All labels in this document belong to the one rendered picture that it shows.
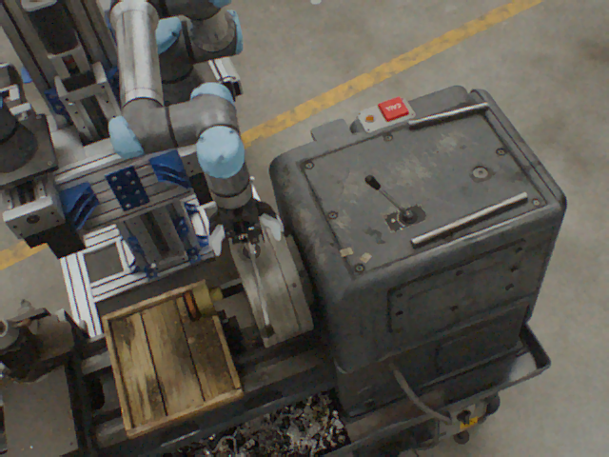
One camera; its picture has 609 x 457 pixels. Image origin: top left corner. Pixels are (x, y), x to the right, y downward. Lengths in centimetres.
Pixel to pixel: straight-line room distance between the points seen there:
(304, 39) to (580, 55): 143
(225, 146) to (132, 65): 29
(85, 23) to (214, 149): 97
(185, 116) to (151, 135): 7
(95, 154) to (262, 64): 189
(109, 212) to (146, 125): 104
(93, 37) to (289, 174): 72
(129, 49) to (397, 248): 68
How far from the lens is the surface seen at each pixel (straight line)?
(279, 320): 162
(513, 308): 195
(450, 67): 378
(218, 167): 117
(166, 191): 226
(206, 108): 125
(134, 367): 194
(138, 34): 143
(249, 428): 215
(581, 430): 278
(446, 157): 171
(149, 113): 127
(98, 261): 302
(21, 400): 192
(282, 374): 186
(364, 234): 157
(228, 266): 170
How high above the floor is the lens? 255
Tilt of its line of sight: 55 degrees down
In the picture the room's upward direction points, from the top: 10 degrees counter-clockwise
